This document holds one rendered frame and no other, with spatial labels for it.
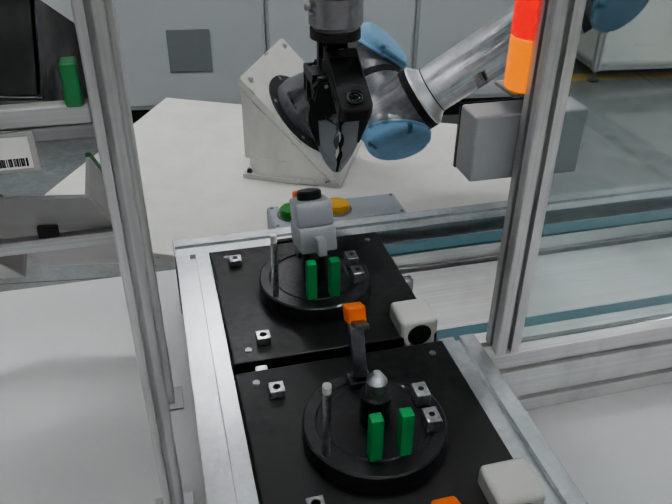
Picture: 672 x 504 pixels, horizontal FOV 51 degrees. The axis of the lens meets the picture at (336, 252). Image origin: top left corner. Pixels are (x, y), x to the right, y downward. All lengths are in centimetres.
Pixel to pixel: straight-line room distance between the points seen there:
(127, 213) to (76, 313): 55
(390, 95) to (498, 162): 55
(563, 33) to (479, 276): 46
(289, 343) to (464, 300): 29
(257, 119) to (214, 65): 254
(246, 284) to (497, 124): 39
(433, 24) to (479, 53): 274
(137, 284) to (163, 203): 77
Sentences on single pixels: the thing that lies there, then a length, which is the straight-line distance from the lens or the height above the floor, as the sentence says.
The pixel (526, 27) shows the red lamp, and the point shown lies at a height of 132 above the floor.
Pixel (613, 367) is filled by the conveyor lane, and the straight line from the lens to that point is 94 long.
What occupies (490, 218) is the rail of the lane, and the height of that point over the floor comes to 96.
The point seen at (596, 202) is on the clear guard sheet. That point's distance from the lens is 79.
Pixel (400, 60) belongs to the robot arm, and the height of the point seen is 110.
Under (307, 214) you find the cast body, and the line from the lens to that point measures 82.
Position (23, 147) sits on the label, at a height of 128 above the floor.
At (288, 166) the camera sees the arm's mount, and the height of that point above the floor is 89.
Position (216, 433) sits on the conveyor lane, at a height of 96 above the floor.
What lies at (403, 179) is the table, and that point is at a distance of 143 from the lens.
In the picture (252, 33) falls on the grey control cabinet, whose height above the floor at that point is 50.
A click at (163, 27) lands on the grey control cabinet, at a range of 387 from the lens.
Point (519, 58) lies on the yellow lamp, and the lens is 70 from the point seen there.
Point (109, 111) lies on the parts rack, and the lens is 53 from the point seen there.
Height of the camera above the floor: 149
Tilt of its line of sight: 32 degrees down
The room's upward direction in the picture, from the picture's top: 1 degrees clockwise
